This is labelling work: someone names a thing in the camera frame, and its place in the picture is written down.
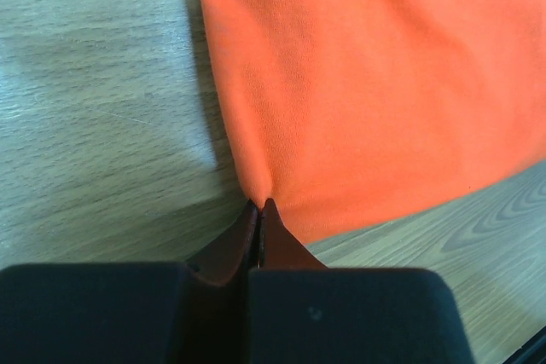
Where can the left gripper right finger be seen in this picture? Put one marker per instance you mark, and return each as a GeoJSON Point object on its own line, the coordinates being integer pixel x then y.
{"type": "Point", "coordinates": [301, 311]}

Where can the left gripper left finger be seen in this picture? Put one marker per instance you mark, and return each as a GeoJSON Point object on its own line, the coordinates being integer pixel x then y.
{"type": "Point", "coordinates": [157, 312]}

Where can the orange t shirt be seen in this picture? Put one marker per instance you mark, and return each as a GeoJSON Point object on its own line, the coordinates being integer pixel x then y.
{"type": "Point", "coordinates": [349, 113]}

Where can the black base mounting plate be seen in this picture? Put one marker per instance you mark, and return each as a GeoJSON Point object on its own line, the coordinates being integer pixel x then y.
{"type": "Point", "coordinates": [531, 352]}

